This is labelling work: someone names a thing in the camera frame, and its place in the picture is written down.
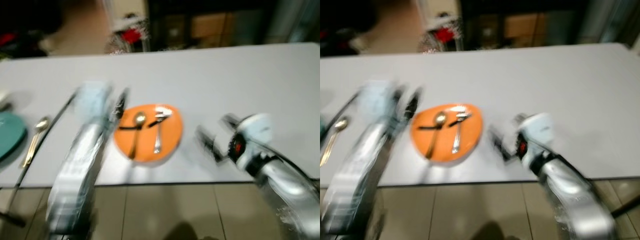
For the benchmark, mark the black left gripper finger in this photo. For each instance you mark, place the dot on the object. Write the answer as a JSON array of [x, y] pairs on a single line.
[[123, 100], [399, 97], [415, 102]]

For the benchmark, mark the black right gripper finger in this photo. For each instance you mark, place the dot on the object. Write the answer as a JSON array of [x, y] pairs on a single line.
[[231, 121], [520, 120], [210, 144], [501, 144]]

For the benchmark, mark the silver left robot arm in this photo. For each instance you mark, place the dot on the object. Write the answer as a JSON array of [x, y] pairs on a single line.
[[352, 180], [75, 175]]

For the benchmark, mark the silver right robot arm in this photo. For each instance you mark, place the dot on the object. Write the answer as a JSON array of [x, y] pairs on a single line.
[[287, 195], [575, 200]]

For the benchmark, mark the gold spoon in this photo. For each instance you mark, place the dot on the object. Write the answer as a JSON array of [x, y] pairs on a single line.
[[35, 142], [332, 142], [137, 137], [434, 137]]

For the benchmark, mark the orange plate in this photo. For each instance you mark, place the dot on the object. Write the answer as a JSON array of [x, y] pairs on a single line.
[[170, 137], [470, 137]]

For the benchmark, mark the silver fork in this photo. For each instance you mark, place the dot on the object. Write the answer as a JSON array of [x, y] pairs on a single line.
[[456, 137], [158, 137]]

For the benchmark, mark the red and white ornament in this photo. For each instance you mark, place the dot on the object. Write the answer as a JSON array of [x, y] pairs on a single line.
[[445, 34], [131, 35]]

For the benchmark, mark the teal plate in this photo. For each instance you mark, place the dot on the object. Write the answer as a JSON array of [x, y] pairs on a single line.
[[10, 135], [323, 131]]

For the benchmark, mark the brown cardboard box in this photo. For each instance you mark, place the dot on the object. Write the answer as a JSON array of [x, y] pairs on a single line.
[[525, 27], [212, 27]]

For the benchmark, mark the black chair leg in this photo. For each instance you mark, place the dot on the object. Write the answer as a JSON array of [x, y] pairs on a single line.
[[626, 206]]

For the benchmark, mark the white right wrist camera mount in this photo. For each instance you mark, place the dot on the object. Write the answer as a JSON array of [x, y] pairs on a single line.
[[257, 129], [539, 127]]

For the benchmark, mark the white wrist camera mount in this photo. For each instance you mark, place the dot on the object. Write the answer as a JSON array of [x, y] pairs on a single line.
[[376, 99], [93, 100], [257, 129], [539, 127]]

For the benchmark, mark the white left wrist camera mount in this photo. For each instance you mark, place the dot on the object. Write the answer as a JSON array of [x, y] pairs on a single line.
[[376, 99], [93, 100]]

